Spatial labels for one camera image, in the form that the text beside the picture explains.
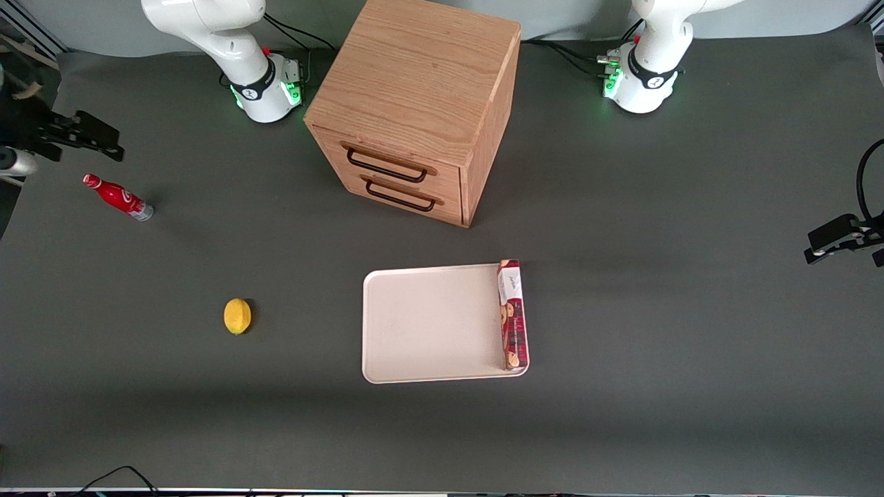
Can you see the red coke bottle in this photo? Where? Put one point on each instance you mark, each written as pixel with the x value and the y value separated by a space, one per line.
pixel 114 197

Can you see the wooden drawer cabinet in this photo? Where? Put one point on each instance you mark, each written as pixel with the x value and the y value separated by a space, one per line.
pixel 414 76

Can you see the white plastic tray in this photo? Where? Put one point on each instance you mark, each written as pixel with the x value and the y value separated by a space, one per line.
pixel 428 324

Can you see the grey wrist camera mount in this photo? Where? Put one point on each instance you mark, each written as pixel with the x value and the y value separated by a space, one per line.
pixel 15 162

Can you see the aluminium frame profile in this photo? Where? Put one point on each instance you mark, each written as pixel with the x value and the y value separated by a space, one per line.
pixel 27 24

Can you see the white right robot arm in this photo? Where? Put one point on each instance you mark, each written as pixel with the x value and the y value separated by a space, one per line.
pixel 207 27

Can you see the wooden drawer front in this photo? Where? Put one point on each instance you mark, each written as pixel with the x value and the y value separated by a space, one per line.
pixel 442 172
pixel 449 207

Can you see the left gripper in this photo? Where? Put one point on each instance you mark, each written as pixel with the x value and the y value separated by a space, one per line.
pixel 871 235

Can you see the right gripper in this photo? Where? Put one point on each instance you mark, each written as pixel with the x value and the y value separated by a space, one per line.
pixel 27 125

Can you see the red cookie box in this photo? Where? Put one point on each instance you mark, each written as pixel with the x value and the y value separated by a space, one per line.
pixel 514 324

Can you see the yellow lemon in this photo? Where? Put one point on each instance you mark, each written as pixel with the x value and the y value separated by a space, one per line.
pixel 237 316

